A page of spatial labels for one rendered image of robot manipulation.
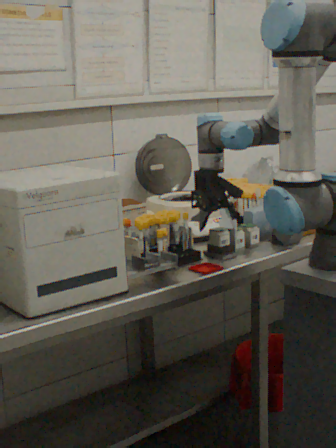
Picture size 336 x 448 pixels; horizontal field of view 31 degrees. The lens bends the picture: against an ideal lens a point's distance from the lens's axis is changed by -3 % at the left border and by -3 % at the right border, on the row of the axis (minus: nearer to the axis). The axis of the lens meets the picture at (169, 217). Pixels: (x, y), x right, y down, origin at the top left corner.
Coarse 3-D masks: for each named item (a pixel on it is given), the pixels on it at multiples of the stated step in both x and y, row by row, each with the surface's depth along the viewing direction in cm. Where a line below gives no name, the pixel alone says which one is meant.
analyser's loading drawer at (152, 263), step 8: (136, 256) 160; (152, 256) 162; (168, 256) 166; (176, 256) 163; (136, 264) 160; (144, 264) 158; (152, 264) 159; (160, 264) 163; (168, 264) 162; (176, 264) 164; (128, 272) 157; (136, 272) 157; (144, 272) 157; (152, 272) 160
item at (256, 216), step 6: (246, 210) 195; (252, 210) 195; (258, 210) 195; (246, 216) 195; (252, 216) 194; (258, 216) 195; (264, 216) 197; (246, 222) 196; (252, 222) 194; (258, 222) 196; (264, 222) 198; (264, 228) 198; (270, 228) 200; (264, 234) 198; (270, 234) 200; (264, 240) 197
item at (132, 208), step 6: (126, 204) 199; (132, 204) 197; (138, 204) 194; (144, 204) 190; (126, 210) 186; (132, 210) 188; (138, 210) 189; (144, 210) 191; (126, 216) 186; (132, 216) 188; (138, 216) 189; (132, 222) 188; (132, 228) 189
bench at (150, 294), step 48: (144, 288) 156; (192, 288) 161; (0, 336) 128; (48, 336) 136; (144, 336) 235; (240, 336) 273; (144, 384) 232; (192, 384) 231; (0, 432) 203; (48, 432) 201; (96, 432) 200; (144, 432) 200
